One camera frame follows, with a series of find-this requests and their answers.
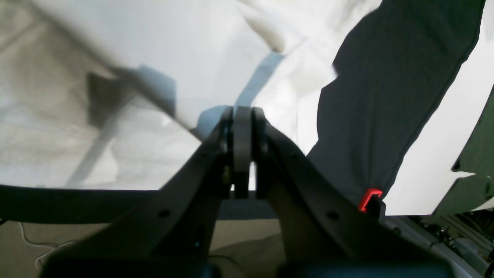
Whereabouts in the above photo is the black table cloth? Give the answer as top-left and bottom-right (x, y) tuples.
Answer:
(1, 0), (487, 224)

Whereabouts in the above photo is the red black clamp bottom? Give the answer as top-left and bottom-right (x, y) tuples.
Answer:
(358, 188), (386, 221)

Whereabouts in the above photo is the white T-shirt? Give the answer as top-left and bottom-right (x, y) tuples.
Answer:
(0, 0), (381, 190)

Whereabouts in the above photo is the white frame right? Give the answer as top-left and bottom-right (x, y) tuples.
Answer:
(383, 0), (493, 216)

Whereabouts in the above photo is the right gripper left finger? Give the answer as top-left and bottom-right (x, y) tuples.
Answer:
(41, 107), (233, 278)

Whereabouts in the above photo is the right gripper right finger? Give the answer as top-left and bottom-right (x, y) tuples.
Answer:
(232, 106), (452, 278)

